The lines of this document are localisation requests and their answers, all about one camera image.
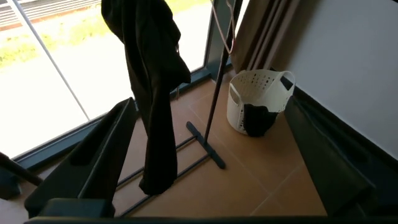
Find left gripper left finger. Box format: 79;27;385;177
24;97;138;218

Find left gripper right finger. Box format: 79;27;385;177
284;96;398;218

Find black shorts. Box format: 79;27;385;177
101;0;192;196

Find black clothes rack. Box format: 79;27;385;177
0;0;244;218

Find pink clothes hanger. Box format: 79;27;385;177
210;0;236;56

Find white laundry basket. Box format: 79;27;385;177
226;68;296;136

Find brown curtain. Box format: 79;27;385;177
231;0;301;74

